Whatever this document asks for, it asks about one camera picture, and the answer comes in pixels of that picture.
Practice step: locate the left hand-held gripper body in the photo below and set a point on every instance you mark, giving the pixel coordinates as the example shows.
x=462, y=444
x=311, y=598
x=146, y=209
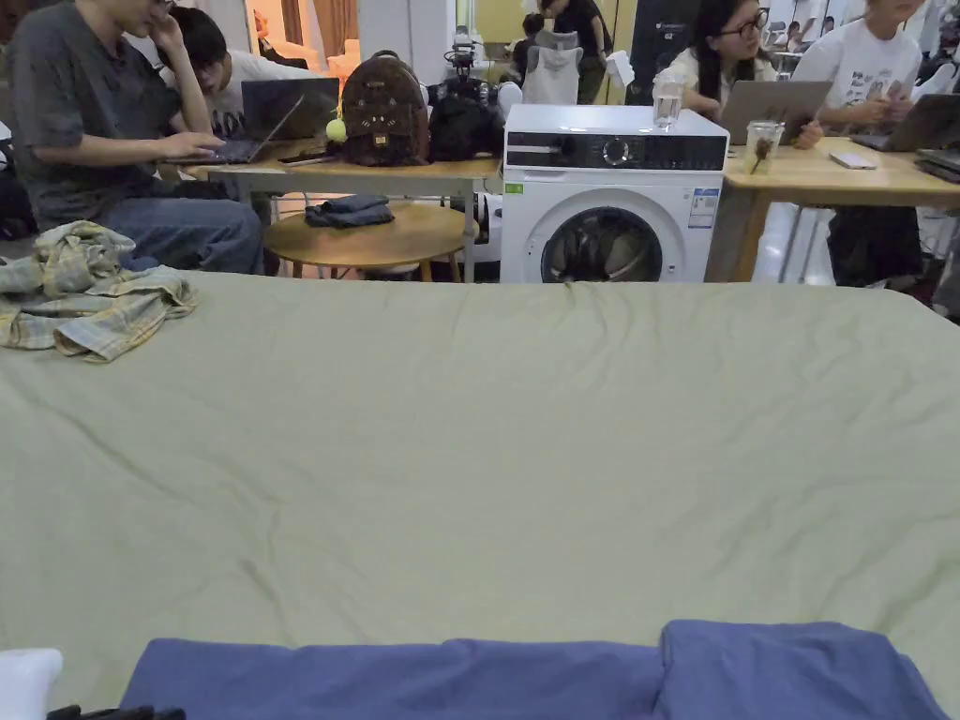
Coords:
x=26, y=682

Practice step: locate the yellow grey plaid shirt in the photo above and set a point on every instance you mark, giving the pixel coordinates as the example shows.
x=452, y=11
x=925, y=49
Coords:
x=90, y=300

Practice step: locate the bed with pale green sheet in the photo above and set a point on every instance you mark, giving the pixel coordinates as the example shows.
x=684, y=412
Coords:
x=480, y=450

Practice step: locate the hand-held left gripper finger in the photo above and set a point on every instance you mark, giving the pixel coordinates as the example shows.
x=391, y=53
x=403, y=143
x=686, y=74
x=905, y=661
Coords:
x=120, y=714

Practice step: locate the dark blue garment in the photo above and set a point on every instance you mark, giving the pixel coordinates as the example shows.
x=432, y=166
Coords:
x=465, y=682

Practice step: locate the white washing machine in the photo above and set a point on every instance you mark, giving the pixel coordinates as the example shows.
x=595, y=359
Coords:
x=611, y=195

